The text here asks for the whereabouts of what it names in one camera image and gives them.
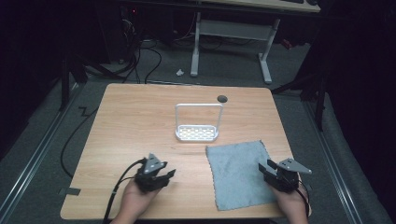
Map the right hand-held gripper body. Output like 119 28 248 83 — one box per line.
264 158 313 192

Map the white-legged wooden desk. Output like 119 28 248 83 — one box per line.
190 0 322 85

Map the metal floor rail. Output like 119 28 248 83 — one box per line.
0 81 84 216
302 100 364 224

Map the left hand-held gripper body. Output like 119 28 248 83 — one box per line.
134 152 171 192

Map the person's right hand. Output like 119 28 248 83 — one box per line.
270 184 311 217

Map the grey cloth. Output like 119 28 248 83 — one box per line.
205 140 278 212

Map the black floor cable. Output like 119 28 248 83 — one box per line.
60 105 100 180

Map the bundle of black cables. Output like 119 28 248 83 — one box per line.
120 17 163 85

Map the black metal stand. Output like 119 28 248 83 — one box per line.
270 66 331 132
57 52 125 112

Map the person's left hand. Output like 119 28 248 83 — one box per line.
120 178 163 217

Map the grey tape strip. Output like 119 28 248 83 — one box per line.
58 187 81 197

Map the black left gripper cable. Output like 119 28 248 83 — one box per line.
102 158 148 224

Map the white wire rack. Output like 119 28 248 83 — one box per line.
174 103 225 143

